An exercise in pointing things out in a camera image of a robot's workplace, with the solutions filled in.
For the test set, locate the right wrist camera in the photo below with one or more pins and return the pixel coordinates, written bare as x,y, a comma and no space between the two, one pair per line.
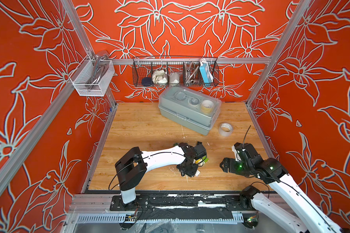
238,151

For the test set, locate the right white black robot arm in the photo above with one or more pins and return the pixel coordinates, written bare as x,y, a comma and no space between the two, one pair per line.
307,217

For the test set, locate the blue box in basket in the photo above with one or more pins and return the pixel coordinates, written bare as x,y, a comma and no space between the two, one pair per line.
206,74

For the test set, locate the clear plastic bin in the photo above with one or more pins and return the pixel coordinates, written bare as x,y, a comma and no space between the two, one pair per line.
93,77

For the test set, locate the clear tape roll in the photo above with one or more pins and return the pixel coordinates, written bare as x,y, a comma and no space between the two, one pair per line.
225,129

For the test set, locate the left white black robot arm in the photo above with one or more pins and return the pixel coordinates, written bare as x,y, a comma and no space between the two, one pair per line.
132,167

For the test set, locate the black wire basket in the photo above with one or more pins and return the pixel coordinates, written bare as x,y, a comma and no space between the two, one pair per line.
181,70

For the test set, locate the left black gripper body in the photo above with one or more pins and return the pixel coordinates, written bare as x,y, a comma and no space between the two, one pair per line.
190,171

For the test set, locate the white crumpled item in basket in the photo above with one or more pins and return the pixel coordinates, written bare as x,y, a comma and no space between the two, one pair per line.
160,77

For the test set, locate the grey plastic toolbox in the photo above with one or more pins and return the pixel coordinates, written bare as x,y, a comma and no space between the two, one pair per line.
189,108

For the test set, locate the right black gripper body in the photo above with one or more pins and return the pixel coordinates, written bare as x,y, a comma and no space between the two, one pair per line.
240,168

